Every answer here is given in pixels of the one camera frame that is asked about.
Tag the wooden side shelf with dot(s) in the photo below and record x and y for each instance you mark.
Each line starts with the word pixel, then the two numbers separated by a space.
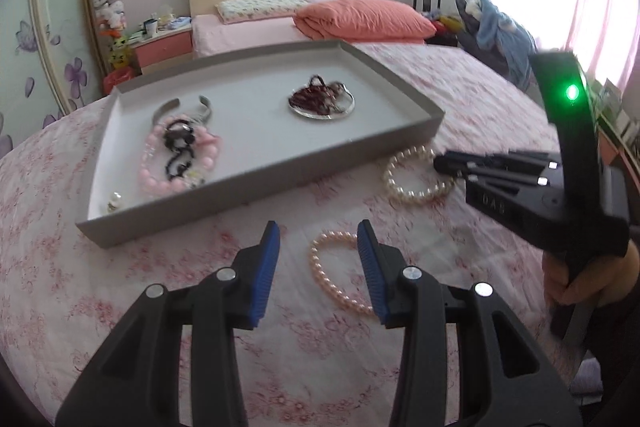
pixel 617 127

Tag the yellow plush toy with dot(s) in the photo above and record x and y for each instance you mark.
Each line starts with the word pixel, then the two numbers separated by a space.
pixel 119 52

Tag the single pearl pendant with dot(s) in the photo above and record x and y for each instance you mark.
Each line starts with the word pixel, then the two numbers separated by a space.
pixel 116 198

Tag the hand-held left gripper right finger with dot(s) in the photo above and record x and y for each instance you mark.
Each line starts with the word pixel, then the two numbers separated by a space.
pixel 370 272

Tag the white mug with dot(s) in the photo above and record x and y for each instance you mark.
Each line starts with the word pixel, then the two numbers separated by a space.
pixel 150 27

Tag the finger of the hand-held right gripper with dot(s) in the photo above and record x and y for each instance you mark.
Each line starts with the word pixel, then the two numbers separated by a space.
pixel 505 182
pixel 475 162

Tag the plain pink bed sheet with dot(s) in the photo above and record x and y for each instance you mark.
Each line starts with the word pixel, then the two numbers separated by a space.
pixel 240 37

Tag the thin silver bangle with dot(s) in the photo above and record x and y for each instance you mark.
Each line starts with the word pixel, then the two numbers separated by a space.
pixel 320 119

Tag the person's right hand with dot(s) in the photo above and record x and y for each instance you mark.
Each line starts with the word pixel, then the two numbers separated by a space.
pixel 615 272

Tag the clear plush toy display tube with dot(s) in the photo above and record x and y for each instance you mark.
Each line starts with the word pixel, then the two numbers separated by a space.
pixel 107 2

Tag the wide silver cuff bangle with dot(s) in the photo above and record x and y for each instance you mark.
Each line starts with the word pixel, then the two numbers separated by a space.
pixel 207 107

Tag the red plastic bag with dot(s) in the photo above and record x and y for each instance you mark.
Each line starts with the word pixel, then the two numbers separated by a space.
pixel 117 81

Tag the pink floral bedsheet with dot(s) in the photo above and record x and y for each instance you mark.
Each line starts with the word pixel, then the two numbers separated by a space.
pixel 150 307

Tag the colourful toy pile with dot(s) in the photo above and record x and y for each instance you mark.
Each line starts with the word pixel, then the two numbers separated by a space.
pixel 445 26

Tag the orange quilt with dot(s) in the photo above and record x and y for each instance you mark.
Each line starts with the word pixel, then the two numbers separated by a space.
pixel 365 19

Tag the grey cardboard tray box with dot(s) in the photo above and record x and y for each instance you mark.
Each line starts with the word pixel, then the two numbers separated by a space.
pixel 250 132

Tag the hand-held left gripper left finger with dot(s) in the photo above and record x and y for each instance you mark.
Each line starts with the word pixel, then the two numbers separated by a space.
pixel 267 267

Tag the flower print wardrobe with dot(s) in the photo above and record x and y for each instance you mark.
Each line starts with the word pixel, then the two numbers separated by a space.
pixel 50 32

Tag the patterned cream pillow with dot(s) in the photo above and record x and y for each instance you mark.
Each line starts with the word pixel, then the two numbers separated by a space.
pixel 260 7

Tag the pink nightstand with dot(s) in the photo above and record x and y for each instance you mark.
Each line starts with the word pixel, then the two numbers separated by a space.
pixel 162 54

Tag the blue garment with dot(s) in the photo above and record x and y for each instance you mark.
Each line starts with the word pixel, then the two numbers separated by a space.
pixel 505 37

